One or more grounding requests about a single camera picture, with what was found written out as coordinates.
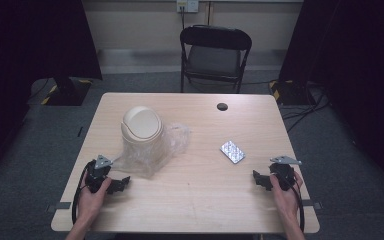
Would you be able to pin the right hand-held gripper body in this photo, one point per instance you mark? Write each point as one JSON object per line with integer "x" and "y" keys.
{"x": 284, "y": 173}

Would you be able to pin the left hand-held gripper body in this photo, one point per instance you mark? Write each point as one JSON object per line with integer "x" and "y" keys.
{"x": 97, "y": 175}

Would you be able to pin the person's right hand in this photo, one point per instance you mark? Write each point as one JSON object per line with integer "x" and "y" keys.
{"x": 285, "y": 200}

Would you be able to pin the person's left hand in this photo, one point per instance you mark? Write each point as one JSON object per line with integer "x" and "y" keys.
{"x": 91, "y": 201}

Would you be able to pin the silver blister pack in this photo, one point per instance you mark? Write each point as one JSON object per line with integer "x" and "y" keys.
{"x": 232, "y": 152}

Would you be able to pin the beige swing-lid trash can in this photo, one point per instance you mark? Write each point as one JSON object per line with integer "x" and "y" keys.
{"x": 141, "y": 128}

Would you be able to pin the clear plastic bag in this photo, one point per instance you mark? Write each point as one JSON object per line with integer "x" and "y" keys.
{"x": 173, "y": 141}

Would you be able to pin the black stand base striped tape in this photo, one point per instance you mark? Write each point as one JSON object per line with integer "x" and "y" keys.
{"x": 66, "y": 91}
{"x": 288, "y": 93}

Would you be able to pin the black folding chair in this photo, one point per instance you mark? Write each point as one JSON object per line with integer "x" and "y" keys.
{"x": 213, "y": 60}

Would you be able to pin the dark curtain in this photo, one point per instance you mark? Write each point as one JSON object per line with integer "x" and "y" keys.
{"x": 30, "y": 50}
{"x": 356, "y": 66}

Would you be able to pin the black table edge bracket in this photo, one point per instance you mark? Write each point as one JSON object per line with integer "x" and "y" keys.
{"x": 60, "y": 206}
{"x": 311, "y": 204}

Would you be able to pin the white wall outlet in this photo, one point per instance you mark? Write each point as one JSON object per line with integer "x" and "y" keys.
{"x": 187, "y": 5}

